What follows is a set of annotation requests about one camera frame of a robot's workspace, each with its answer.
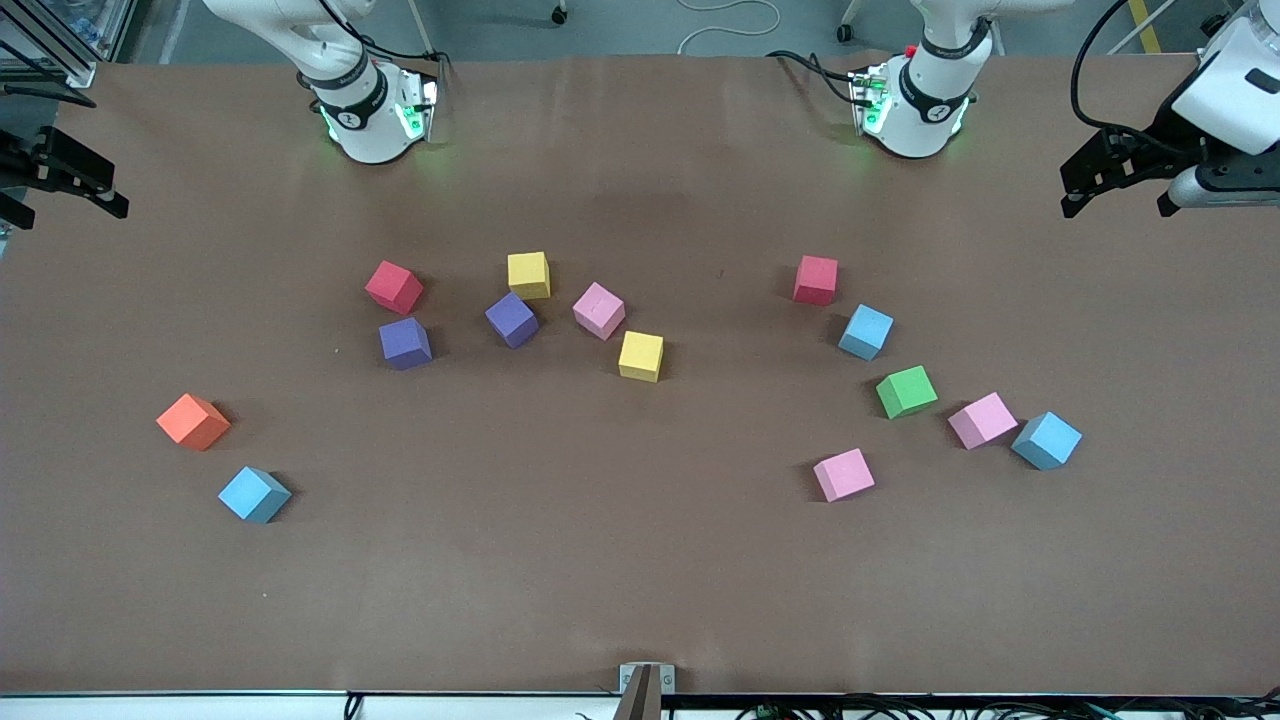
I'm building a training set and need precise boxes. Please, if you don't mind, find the red foam cube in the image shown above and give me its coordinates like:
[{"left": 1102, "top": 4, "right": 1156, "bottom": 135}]
[
  {"left": 364, "top": 260, "right": 425, "bottom": 316},
  {"left": 792, "top": 255, "right": 840, "bottom": 307}
]

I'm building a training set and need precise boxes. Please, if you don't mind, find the purple foam cube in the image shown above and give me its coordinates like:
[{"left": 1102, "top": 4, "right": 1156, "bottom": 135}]
[
  {"left": 378, "top": 316, "right": 434, "bottom": 372},
  {"left": 484, "top": 291, "right": 541, "bottom": 350}
]

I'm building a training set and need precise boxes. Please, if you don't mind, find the yellow foam cube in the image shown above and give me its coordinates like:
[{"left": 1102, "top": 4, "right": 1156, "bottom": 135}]
[
  {"left": 506, "top": 251, "right": 552, "bottom": 301},
  {"left": 617, "top": 330, "right": 665, "bottom": 384}
]

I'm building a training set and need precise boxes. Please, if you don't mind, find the pink foam cube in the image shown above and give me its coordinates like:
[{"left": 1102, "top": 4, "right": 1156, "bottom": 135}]
[
  {"left": 572, "top": 281, "right": 627, "bottom": 342},
  {"left": 947, "top": 391, "right": 1019, "bottom": 451},
  {"left": 812, "top": 447, "right": 876, "bottom": 504}
]

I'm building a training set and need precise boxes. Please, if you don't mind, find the orange foam cube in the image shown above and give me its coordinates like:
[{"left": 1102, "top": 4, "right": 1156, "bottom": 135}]
[{"left": 156, "top": 393, "right": 232, "bottom": 452}]

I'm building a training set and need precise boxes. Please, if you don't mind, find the blue foam cube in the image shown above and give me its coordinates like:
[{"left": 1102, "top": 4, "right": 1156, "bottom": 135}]
[
  {"left": 217, "top": 466, "right": 293, "bottom": 525},
  {"left": 837, "top": 304, "right": 895, "bottom": 362},
  {"left": 1010, "top": 411, "right": 1084, "bottom": 472}
]

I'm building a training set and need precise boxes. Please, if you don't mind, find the green foam cube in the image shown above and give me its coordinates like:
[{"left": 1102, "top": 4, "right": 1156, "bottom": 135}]
[{"left": 875, "top": 365, "right": 940, "bottom": 421}]

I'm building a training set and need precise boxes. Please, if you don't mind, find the brown table cover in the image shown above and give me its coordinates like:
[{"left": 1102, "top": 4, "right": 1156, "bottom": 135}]
[{"left": 0, "top": 52, "right": 1280, "bottom": 698}]

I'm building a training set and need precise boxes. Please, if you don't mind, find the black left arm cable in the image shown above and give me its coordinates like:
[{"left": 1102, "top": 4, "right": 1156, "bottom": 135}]
[{"left": 1070, "top": 0, "right": 1201, "bottom": 156}]

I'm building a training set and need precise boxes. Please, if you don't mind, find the aluminium frame post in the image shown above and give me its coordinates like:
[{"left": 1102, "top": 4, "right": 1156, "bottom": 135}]
[{"left": 0, "top": 0, "right": 101, "bottom": 89}]

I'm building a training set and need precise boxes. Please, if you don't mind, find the black base cable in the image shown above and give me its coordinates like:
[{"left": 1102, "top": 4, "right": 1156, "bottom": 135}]
[{"left": 766, "top": 48, "right": 863, "bottom": 109}]

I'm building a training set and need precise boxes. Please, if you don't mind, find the white floor cable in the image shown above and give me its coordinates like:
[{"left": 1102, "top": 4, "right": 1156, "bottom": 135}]
[{"left": 677, "top": 0, "right": 782, "bottom": 57}]

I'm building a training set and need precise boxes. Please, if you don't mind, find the grey metal bracket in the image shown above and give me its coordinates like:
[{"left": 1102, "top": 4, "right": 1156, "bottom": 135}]
[{"left": 612, "top": 663, "right": 677, "bottom": 720}]

